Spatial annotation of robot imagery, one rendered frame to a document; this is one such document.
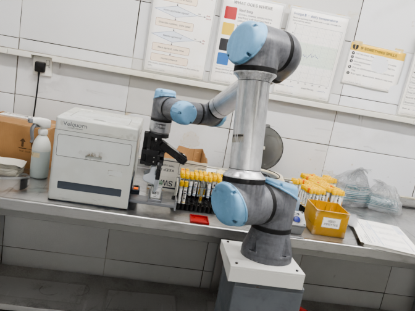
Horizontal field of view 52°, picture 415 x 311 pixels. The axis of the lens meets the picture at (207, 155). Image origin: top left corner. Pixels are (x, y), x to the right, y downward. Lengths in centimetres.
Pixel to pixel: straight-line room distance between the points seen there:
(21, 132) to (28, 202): 44
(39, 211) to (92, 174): 21
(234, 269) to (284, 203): 23
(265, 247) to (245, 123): 36
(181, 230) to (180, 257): 81
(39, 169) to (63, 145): 30
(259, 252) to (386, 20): 147
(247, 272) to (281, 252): 12
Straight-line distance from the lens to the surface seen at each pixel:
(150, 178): 153
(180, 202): 165
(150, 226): 154
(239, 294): 124
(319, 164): 230
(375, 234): 186
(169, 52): 210
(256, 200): 113
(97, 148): 152
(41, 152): 179
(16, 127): 194
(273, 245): 124
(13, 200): 160
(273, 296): 127
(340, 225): 173
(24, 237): 241
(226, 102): 140
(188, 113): 139
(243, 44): 113
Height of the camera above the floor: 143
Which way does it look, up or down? 12 degrees down
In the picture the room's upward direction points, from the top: 10 degrees clockwise
